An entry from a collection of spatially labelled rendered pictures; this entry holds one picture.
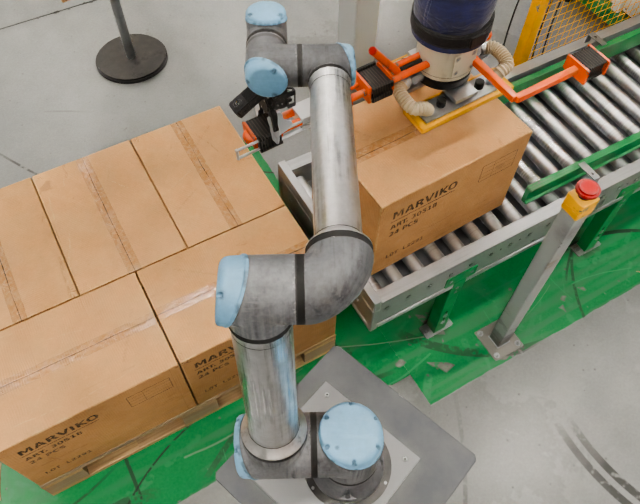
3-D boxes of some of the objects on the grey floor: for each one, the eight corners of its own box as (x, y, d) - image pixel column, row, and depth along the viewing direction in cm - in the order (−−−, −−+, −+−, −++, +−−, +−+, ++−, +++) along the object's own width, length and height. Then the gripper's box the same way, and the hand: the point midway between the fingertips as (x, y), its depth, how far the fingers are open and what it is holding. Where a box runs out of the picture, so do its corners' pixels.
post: (500, 329, 272) (585, 183, 187) (510, 342, 269) (601, 199, 184) (487, 336, 270) (567, 191, 185) (497, 349, 267) (583, 208, 182)
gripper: (303, 81, 150) (303, 141, 168) (273, 44, 157) (277, 105, 175) (271, 93, 148) (275, 153, 166) (242, 55, 155) (249, 116, 173)
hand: (266, 130), depth 169 cm, fingers closed on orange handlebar, 9 cm apart
